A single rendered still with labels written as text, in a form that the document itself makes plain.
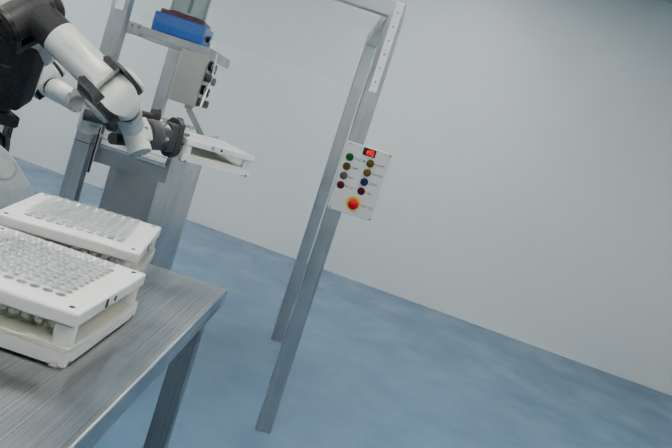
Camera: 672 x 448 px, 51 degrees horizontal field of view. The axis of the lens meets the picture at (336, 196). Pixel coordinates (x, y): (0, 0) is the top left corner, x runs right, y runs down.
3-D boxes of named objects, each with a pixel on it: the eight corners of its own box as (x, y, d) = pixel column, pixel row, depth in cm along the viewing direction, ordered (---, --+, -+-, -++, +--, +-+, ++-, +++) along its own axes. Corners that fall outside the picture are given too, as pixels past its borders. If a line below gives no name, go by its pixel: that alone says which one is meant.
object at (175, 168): (164, 183, 271) (172, 159, 270) (92, 161, 269) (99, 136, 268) (211, 160, 400) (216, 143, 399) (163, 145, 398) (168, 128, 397)
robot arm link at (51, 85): (63, 119, 219) (30, 97, 229) (89, 100, 224) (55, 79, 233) (49, 93, 211) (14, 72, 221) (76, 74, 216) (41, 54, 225)
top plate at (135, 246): (137, 265, 117) (141, 253, 117) (-11, 223, 114) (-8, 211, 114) (159, 236, 141) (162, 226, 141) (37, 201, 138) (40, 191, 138)
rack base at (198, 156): (180, 160, 212) (183, 153, 212) (152, 143, 231) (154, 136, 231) (248, 176, 227) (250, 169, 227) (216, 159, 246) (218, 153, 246)
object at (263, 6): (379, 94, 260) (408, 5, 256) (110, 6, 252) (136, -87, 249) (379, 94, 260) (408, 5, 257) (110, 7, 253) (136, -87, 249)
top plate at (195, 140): (185, 145, 212) (187, 138, 211) (156, 129, 231) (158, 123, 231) (253, 162, 227) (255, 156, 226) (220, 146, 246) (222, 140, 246)
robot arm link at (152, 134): (158, 114, 202) (134, 109, 191) (170, 148, 200) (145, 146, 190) (128, 129, 205) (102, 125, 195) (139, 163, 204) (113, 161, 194)
